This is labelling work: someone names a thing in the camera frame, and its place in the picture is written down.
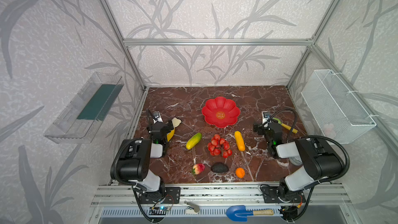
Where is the white wire mesh basket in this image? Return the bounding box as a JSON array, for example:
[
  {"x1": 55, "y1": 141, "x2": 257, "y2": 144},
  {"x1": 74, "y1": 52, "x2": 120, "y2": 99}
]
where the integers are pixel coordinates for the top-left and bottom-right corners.
[{"x1": 301, "y1": 69, "x2": 376, "y2": 144}]

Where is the yellow black work glove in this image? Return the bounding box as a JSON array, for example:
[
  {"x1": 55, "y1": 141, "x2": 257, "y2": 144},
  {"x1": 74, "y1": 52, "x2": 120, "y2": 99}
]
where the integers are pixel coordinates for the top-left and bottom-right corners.
[{"x1": 167, "y1": 117, "x2": 182, "y2": 142}]

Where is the small fake orange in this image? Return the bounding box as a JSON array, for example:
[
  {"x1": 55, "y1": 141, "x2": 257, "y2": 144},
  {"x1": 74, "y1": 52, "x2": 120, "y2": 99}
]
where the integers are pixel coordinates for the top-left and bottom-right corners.
[{"x1": 235, "y1": 168, "x2": 246, "y2": 178}]

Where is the small grey bracket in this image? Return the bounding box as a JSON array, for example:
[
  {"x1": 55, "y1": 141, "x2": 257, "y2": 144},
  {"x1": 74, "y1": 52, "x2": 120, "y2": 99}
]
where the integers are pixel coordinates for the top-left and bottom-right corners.
[{"x1": 184, "y1": 201, "x2": 200, "y2": 215}]

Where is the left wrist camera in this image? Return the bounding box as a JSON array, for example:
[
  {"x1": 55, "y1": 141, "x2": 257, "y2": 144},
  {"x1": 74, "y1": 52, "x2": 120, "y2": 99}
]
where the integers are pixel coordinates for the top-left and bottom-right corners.
[{"x1": 153, "y1": 112, "x2": 163, "y2": 123}]

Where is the dark fake avocado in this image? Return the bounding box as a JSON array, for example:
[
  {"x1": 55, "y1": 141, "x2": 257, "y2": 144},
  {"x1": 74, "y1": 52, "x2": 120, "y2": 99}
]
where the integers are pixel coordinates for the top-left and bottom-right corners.
[{"x1": 211, "y1": 162, "x2": 229, "y2": 173}]

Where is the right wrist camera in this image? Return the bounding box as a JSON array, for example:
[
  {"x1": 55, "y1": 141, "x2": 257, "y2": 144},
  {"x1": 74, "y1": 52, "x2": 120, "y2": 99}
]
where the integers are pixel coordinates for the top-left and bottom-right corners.
[{"x1": 262, "y1": 111, "x2": 274, "y2": 125}]

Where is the aluminium front rail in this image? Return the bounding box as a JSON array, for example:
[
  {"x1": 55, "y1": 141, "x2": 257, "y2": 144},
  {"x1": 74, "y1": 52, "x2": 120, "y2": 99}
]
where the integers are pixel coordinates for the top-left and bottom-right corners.
[{"x1": 90, "y1": 181, "x2": 352, "y2": 207}]

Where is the yellow-orange fake corn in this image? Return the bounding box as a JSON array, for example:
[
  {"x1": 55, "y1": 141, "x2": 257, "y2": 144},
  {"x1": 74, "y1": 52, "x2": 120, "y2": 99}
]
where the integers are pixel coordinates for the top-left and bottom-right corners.
[{"x1": 234, "y1": 131, "x2": 246, "y2": 151}]

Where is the green yellow-handled trowel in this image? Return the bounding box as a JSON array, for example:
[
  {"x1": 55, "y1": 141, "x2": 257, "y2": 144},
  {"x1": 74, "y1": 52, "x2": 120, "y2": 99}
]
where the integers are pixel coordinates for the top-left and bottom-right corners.
[{"x1": 273, "y1": 117, "x2": 298, "y2": 134}]

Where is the clear plastic wall shelf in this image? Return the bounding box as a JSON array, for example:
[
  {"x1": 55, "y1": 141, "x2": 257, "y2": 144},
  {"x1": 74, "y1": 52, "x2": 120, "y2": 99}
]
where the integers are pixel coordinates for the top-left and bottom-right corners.
[{"x1": 44, "y1": 72, "x2": 124, "y2": 144}]

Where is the red fake strawberry bunch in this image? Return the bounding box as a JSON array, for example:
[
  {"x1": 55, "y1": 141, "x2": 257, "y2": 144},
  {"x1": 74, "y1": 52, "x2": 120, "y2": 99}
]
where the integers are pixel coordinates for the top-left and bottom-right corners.
[{"x1": 207, "y1": 134, "x2": 233, "y2": 158}]

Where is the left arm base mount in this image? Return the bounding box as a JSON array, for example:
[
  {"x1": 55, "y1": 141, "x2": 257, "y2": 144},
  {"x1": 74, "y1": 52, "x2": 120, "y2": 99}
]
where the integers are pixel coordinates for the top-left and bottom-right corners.
[{"x1": 138, "y1": 187, "x2": 181, "y2": 204}]

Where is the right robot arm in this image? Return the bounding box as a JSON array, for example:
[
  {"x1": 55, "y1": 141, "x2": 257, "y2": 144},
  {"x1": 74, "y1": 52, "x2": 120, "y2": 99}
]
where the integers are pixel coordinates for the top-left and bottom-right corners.
[{"x1": 253, "y1": 122, "x2": 350, "y2": 199}]

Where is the pink object in basket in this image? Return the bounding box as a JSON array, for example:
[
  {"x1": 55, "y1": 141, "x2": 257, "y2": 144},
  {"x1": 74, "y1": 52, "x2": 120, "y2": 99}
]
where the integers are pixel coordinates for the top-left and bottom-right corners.
[{"x1": 322, "y1": 123, "x2": 337, "y2": 139}]

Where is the red flower-shaped fruit bowl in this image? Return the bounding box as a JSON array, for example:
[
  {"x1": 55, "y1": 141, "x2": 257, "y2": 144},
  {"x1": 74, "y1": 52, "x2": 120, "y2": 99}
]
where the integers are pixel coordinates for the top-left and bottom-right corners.
[{"x1": 202, "y1": 96, "x2": 240, "y2": 129}]

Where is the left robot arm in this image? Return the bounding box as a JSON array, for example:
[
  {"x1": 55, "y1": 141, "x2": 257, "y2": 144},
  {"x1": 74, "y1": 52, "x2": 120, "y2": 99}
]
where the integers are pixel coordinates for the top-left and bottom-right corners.
[{"x1": 110, "y1": 121, "x2": 174, "y2": 196}]

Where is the green-yellow fake cucumber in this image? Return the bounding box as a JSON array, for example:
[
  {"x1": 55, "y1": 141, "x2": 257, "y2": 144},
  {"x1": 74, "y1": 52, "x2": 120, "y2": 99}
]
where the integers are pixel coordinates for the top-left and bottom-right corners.
[{"x1": 186, "y1": 133, "x2": 202, "y2": 150}]

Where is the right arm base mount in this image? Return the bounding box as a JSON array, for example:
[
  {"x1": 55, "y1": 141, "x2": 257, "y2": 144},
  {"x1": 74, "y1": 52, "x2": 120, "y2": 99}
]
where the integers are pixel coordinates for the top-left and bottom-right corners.
[{"x1": 260, "y1": 184, "x2": 306, "y2": 205}]

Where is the green circuit board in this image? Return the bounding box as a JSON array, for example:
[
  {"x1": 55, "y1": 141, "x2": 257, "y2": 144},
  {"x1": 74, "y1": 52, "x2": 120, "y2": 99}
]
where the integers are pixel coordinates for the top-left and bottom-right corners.
[{"x1": 149, "y1": 206, "x2": 172, "y2": 215}]

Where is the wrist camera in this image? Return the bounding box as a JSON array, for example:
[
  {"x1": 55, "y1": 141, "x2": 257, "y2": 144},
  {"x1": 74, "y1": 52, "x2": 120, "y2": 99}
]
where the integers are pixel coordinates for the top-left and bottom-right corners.
[
  {"x1": 153, "y1": 112, "x2": 163, "y2": 123},
  {"x1": 262, "y1": 111, "x2": 274, "y2": 125}
]

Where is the red-green fake peach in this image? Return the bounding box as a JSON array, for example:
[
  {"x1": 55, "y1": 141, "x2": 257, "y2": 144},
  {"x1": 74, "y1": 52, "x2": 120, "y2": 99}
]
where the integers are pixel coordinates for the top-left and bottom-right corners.
[{"x1": 192, "y1": 163, "x2": 206, "y2": 175}]

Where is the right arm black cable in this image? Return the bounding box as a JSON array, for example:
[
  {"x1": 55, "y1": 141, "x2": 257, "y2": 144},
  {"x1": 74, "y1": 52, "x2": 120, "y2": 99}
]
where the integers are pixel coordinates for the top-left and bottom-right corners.
[{"x1": 264, "y1": 108, "x2": 350, "y2": 222}]

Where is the blue wooden-handled shovel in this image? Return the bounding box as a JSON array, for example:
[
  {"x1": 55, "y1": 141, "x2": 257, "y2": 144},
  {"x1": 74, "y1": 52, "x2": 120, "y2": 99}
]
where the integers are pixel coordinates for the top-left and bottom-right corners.
[{"x1": 226, "y1": 205, "x2": 275, "y2": 222}]

